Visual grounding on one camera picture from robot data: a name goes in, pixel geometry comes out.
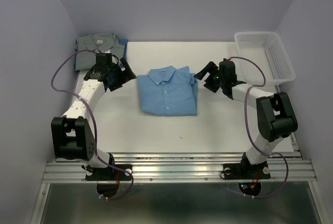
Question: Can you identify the folded grey shirt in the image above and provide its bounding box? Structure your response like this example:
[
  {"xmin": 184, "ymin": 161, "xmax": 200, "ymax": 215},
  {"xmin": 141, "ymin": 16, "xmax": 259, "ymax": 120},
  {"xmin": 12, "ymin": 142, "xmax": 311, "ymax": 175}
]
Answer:
[{"xmin": 74, "ymin": 32, "xmax": 126, "ymax": 71}]

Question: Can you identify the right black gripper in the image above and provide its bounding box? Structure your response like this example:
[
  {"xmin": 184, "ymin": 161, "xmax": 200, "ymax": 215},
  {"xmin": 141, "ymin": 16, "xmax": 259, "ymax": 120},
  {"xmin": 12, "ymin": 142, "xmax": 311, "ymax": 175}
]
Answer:
[{"xmin": 193, "ymin": 61, "xmax": 225, "ymax": 92}]

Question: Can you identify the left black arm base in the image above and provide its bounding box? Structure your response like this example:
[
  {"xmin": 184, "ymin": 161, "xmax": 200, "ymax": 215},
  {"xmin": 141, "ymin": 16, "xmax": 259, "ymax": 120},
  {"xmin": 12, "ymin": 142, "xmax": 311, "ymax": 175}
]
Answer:
[{"xmin": 81, "ymin": 165, "xmax": 131, "ymax": 181}]

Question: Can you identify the light blue long sleeve shirt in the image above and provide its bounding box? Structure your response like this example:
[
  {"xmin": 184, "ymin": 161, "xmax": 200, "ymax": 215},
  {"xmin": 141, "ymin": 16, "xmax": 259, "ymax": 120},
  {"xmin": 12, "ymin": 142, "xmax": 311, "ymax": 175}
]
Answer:
[{"xmin": 137, "ymin": 66, "xmax": 198, "ymax": 116}]

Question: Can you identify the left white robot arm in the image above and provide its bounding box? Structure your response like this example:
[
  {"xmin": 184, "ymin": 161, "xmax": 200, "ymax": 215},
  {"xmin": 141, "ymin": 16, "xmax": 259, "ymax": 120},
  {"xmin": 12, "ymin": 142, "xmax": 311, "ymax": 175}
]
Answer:
[{"xmin": 51, "ymin": 53, "xmax": 136, "ymax": 179}]

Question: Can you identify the folded blue plaid shirt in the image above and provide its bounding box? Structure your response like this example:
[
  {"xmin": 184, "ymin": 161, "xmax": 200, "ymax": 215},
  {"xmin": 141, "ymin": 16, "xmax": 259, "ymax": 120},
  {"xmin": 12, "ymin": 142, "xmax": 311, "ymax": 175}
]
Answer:
[{"xmin": 118, "ymin": 38, "xmax": 128, "ymax": 52}]

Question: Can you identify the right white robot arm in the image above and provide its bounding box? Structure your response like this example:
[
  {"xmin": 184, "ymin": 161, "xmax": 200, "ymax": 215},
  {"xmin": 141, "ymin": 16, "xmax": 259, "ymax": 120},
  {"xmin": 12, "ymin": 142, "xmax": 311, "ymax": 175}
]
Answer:
[{"xmin": 194, "ymin": 57, "xmax": 298, "ymax": 177}]

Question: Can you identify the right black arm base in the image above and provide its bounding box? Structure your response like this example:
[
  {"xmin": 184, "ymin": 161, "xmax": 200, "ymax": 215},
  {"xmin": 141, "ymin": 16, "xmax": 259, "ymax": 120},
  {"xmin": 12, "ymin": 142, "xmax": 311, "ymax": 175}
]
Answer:
[{"xmin": 220, "ymin": 162, "xmax": 271, "ymax": 181}]

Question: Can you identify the white plastic basket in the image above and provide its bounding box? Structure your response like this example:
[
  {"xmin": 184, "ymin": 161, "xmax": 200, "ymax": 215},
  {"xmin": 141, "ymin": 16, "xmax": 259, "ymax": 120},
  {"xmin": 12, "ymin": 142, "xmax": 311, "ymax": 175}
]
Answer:
[{"xmin": 234, "ymin": 31, "xmax": 296, "ymax": 86}]

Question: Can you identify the aluminium mounting rail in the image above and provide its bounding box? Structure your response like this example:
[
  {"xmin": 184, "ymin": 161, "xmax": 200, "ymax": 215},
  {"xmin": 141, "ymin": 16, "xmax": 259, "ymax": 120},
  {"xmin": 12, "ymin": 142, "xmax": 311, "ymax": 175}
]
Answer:
[{"xmin": 42, "ymin": 142, "xmax": 317, "ymax": 183}]

